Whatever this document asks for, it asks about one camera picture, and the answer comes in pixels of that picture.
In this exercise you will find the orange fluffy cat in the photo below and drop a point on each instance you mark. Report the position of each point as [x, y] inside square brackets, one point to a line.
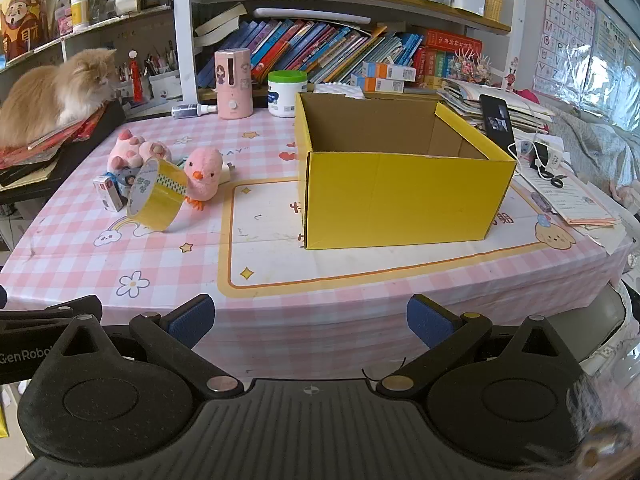
[45, 100]

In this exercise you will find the pink plush pig toy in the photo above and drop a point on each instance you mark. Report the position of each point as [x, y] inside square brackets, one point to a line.
[127, 152]

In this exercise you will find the alphabet wall poster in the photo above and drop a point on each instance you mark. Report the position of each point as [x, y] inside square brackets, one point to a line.
[565, 30]

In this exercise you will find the dark spray bottle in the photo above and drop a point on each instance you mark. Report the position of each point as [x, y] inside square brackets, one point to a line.
[190, 110]

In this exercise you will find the white jar green lid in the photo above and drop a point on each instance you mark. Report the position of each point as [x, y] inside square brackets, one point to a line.
[287, 97]

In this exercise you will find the yellow cardboard box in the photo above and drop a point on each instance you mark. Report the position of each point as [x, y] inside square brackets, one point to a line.
[400, 200]

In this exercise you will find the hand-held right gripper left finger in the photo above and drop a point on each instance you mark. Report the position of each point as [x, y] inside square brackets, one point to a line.
[192, 317]

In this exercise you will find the black phone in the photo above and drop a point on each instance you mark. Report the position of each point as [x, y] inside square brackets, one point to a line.
[497, 120]

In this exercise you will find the yellow tape roll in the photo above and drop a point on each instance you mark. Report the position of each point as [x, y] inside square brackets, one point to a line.
[155, 205]

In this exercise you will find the white pen cup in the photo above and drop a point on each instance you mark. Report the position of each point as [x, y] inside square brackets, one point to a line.
[165, 85]

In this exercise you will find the row of colourful books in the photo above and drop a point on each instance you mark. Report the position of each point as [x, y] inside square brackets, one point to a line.
[310, 50]

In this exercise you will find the loose paper sheets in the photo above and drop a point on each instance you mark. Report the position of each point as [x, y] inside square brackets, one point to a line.
[575, 200]

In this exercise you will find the red boxed book set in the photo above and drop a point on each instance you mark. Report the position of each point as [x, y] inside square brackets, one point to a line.
[445, 55]

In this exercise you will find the orange blue medicine box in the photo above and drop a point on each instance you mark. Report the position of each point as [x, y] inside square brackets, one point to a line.
[377, 83]
[390, 71]

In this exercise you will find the dried flower bouquet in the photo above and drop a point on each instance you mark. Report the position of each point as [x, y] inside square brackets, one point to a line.
[470, 67]

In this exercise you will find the red tassel ornament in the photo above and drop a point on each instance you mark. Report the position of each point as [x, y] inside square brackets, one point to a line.
[134, 77]

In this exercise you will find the white cotton pad pack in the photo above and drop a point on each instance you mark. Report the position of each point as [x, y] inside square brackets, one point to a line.
[337, 91]

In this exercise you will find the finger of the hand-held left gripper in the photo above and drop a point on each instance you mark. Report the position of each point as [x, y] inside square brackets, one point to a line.
[80, 305]

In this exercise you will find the white side shelf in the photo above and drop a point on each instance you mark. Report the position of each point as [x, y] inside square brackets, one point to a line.
[90, 27]

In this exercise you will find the white bottle yellow label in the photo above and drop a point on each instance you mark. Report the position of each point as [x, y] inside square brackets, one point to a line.
[79, 10]

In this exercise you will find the pink checked tablecloth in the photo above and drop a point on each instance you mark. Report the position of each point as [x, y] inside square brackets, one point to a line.
[150, 260]

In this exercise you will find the grey toy car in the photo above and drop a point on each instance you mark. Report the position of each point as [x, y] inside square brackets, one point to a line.
[125, 178]

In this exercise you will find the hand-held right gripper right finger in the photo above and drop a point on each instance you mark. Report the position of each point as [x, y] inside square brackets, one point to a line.
[430, 320]

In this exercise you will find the small white carton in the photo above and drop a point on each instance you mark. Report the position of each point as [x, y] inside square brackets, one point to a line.
[107, 192]

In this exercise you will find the pink chick plush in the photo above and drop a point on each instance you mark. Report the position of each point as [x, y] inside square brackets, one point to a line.
[202, 165]

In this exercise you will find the stack of red packets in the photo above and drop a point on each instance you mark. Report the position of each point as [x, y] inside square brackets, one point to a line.
[55, 142]

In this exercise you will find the wealth god cutout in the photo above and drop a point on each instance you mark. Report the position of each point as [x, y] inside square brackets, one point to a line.
[22, 25]

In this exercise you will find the pink humidifier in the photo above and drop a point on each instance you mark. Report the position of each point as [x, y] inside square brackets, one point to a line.
[233, 82]

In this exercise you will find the white chair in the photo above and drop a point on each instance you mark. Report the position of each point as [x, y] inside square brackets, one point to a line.
[607, 330]

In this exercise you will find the white power adapter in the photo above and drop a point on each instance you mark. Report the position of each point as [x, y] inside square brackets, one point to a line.
[547, 152]

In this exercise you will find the pile of open booklets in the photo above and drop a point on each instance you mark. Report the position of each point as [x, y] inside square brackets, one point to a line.
[465, 102]

